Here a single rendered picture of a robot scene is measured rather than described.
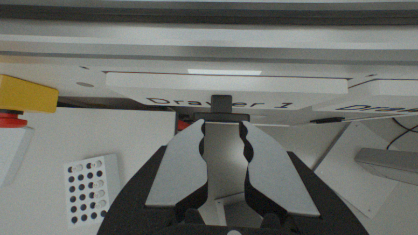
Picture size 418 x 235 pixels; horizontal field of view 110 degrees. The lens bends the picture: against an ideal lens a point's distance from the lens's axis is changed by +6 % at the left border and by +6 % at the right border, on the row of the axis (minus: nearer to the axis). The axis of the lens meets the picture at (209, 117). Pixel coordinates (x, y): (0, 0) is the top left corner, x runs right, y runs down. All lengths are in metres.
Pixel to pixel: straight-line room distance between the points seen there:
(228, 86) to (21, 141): 0.48
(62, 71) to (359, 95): 0.37
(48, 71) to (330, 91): 0.34
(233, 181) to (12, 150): 1.02
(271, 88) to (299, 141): 1.09
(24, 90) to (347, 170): 1.50
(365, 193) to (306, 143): 0.47
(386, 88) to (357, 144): 1.21
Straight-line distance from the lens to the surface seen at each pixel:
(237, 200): 1.18
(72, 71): 0.25
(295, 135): 1.25
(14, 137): 0.54
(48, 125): 0.51
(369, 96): 0.26
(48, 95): 0.37
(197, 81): 0.18
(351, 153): 1.43
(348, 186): 1.44
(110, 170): 0.38
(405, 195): 1.75
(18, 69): 0.30
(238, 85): 0.18
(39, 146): 0.52
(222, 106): 0.18
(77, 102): 0.60
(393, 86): 0.26
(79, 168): 0.39
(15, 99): 0.35
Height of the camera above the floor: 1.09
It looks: 83 degrees down
